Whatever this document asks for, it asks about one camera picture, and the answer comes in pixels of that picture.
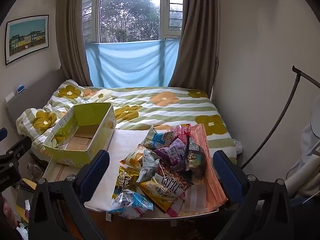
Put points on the pile of snack packets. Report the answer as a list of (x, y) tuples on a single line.
[(120, 140)]

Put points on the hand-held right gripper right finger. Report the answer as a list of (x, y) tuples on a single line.
[(227, 177)]

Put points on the white blue snack packet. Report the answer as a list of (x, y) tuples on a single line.
[(130, 202)]

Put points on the blue white small object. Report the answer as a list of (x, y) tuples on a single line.
[(20, 89)]

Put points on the window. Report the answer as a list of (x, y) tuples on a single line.
[(130, 12)]

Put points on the white crumpled tissue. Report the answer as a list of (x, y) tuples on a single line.
[(238, 146)]

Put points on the yellow snack packet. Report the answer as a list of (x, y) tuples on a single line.
[(157, 192)]

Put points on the framed wall picture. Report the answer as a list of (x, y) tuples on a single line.
[(27, 37)]

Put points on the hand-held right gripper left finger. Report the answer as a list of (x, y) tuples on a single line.
[(96, 177)]

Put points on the dark snack packet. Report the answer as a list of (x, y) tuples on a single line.
[(196, 157)]

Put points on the floral striped blanket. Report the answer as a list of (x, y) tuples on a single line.
[(160, 105)]

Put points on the gold snack packet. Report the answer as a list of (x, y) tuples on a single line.
[(125, 180)]

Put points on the purple snack packet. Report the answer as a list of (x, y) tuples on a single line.
[(172, 153)]

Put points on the green cardboard box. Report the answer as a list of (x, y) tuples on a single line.
[(100, 120)]

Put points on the brown curtain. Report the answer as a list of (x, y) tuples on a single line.
[(71, 42), (197, 55)]

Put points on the light blue cloth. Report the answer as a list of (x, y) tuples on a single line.
[(130, 62)]

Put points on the pink printed snack packet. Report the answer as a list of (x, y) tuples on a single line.
[(182, 131)]

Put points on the black curved stand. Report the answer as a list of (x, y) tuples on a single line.
[(307, 76)]

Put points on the light blue cartoon snack packet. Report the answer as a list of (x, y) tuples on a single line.
[(157, 138)]

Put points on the grey white snack packet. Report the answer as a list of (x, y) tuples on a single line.
[(148, 167)]

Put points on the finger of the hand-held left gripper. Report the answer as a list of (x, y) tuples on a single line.
[(3, 133), (21, 146)]

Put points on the yellow white chip packet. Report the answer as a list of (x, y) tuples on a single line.
[(132, 160)]

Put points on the grey headboard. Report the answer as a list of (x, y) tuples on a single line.
[(37, 95)]

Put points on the pink plastic bag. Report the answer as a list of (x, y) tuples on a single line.
[(202, 132)]

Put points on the pink white snack packet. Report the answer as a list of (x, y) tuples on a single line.
[(176, 208)]

